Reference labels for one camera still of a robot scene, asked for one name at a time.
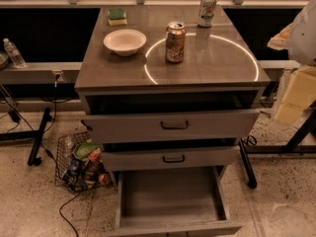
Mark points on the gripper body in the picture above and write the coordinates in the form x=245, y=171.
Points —
x=305, y=37

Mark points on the grey bottom drawer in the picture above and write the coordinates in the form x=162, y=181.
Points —
x=183, y=202

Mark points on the grey drawer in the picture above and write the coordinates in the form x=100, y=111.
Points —
x=170, y=158
x=183, y=202
x=171, y=126

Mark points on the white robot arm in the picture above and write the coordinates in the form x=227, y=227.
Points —
x=299, y=39

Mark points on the grey top drawer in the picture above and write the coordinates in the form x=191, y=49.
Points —
x=171, y=126

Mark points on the grey middle drawer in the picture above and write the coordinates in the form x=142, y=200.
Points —
x=170, y=158

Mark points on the grey drawer cabinet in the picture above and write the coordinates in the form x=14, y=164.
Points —
x=218, y=73

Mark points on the black table leg right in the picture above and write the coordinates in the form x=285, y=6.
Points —
x=293, y=146

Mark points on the black table leg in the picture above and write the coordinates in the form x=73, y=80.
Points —
x=35, y=135
x=293, y=146

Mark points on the white green soda can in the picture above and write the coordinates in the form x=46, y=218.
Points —
x=206, y=12

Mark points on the brown soda can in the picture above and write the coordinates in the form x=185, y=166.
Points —
x=175, y=42

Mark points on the white bowl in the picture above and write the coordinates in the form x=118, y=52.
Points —
x=125, y=42

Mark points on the green yellow sponge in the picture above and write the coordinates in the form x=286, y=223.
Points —
x=117, y=17

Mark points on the orange snack package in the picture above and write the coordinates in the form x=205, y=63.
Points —
x=95, y=156

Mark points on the green lidded cup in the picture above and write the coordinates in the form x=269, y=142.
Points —
x=81, y=151

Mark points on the black table leg left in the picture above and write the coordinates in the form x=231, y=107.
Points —
x=35, y=135

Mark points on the clear plastic water bottle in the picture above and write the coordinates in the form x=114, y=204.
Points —
x=14, y=54

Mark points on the dish at left edge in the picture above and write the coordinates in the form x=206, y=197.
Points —
x=4, y=60

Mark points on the wire basket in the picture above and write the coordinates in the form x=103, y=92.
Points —
x=78, y=175

